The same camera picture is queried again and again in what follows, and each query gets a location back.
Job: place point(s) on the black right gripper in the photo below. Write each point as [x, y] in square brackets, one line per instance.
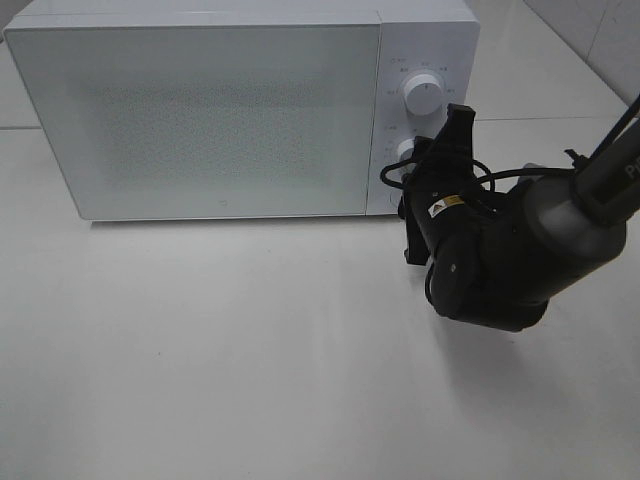
[442, 193]

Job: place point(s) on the white timer knob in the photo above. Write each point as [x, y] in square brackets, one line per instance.
[405, 149]

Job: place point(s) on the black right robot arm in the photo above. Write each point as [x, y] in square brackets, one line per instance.
[497, 246]

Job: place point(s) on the upper white power knob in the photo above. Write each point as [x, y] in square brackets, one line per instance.
[422, 93]

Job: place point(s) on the white microwave oven body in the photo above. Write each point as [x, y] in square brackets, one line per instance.
[439, 37]

